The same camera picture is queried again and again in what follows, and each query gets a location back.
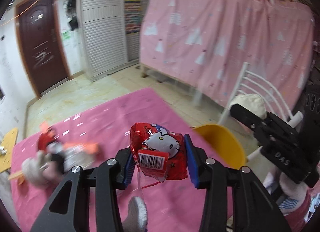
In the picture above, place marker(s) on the white metal chair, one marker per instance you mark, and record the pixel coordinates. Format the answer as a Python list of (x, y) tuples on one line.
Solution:
[(258, 95)]

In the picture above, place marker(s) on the dark brown door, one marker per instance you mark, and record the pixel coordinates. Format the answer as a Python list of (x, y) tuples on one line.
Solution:
[(40, 44)]

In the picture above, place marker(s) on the white louvered wardrobe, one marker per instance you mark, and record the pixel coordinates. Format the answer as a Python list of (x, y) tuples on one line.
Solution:
[(107, 47)]

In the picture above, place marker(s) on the left hand white glove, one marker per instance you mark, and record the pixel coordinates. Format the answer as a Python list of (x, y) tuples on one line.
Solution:
[(137, 217)]

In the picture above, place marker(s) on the yellow plastic bin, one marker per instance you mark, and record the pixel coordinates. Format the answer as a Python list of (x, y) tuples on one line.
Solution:
[(224, 143)]

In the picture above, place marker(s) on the black hanging bags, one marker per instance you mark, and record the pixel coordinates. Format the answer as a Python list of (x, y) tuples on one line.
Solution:
[(71, 14)]

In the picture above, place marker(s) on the colourful wall poster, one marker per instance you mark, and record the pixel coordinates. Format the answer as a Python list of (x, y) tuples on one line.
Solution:
[(133, 16)]

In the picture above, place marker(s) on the yellow wooden chair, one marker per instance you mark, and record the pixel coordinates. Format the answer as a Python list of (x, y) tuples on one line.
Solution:
[(7, 144)]

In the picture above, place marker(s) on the pink bed curtain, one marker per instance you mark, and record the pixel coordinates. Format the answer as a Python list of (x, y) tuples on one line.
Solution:
[(205, 43)]

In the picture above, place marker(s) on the red Hello Kitty wrapper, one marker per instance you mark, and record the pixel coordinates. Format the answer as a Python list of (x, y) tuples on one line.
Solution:
[(158, 152)]

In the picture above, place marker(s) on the right hand white glove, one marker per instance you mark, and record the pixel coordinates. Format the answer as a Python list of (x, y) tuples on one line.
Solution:
[(289, 196)]

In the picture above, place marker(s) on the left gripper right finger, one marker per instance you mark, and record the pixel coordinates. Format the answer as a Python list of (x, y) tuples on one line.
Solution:
[(253, 207)]

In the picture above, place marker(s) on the pile of trash and clothes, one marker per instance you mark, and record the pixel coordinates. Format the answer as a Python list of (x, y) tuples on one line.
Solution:
[(54, 158)]

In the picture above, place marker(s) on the pink star tablecloth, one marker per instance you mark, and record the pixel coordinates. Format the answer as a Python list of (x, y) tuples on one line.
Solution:
[(172, 205)]

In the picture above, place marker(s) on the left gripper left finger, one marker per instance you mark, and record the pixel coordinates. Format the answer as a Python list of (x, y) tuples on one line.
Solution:
[(67, 209)]

